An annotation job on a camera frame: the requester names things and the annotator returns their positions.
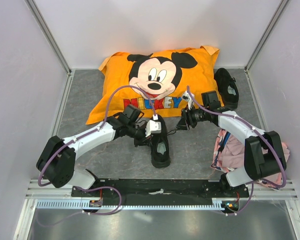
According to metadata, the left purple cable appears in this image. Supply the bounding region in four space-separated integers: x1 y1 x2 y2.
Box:
36 85 158 227

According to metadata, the white tape scrap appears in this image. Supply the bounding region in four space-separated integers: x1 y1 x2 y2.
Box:
148 188 172 196

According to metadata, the left aluminium frame post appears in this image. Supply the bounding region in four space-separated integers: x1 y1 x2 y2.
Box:
24 0 73 76

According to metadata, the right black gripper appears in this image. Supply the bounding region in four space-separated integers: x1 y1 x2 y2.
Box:
174 103 209 131

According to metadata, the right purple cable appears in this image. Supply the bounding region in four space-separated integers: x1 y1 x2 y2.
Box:
186 86 288 190

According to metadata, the grey slotted cable duct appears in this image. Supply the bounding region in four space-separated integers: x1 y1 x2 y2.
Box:
36 199 226 211

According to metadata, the pink crumpled cloth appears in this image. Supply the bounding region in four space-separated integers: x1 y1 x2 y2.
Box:
210 129 290 189

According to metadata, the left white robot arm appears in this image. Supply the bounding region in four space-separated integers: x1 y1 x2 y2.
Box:
36 104 158 197

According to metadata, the black sneaker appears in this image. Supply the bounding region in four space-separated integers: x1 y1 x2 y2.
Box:
149 115 171 168
214 68 239 110

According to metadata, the aluminium frame post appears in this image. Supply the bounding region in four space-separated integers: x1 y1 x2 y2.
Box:
24 0 73 76
244 0 290 72

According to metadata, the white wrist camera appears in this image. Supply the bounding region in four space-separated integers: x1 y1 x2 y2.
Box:
145 114 162 138
181 90 195 110

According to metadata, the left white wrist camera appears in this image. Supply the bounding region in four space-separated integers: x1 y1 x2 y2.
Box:
145 114 162 138

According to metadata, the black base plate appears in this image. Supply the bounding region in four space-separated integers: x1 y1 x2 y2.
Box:
71 177 250 206

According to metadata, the purple cable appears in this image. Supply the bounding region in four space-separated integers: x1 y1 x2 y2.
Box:
36 85 158 227
186 86 288 190

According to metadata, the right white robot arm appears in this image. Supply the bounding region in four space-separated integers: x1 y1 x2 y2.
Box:
177 89 287 197

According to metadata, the right aluminium frame post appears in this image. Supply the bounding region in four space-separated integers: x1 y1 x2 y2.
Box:
244 0 290 72

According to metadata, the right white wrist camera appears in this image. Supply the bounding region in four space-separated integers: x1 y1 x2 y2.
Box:
181 90 195 110

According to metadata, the orange Mickey Mouse pillow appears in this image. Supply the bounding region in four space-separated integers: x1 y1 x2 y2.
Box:
86 46 220 125

